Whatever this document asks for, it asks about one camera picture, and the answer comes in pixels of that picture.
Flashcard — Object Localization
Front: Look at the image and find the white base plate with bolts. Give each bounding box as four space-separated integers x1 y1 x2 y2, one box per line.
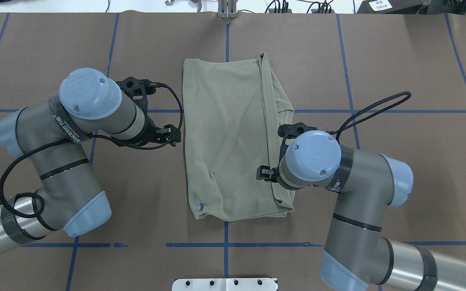
172 278 279 291

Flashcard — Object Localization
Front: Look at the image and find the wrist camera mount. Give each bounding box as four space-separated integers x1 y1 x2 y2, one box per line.
277 123 317 147
115 77 162 111

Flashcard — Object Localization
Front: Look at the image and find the grey aluminium post bracket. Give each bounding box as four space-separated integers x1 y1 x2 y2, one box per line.
218 0 238 19

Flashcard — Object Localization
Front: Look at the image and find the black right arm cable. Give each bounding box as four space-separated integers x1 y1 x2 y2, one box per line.
330 91 412 142

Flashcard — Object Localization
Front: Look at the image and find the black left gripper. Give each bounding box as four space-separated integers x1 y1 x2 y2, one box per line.
142 115 179 147

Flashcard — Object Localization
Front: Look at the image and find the brown table cover mat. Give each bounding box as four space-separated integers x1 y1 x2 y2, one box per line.
0 11 466 291

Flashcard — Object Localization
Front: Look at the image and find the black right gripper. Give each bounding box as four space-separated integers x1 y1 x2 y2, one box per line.
256 164 288 190

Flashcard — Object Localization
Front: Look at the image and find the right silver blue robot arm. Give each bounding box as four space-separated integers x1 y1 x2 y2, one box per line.
257 123 466 291

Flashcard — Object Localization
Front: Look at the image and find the green long-sleeve shirt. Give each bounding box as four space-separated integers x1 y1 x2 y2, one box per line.
182 53 295 221

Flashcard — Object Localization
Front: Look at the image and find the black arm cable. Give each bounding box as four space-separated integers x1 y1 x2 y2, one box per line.
0 83 184 239
330 91 412 142

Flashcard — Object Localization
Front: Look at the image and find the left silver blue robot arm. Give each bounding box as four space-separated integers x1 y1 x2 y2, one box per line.
0 68 184 255

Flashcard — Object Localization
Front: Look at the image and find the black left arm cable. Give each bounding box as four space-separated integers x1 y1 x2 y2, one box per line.
0 83 184 239

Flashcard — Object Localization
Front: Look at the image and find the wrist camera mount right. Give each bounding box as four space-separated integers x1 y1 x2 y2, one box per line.
277 123 317 147

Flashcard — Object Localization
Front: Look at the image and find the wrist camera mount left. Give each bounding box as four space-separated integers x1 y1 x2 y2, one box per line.
115 77 162 111

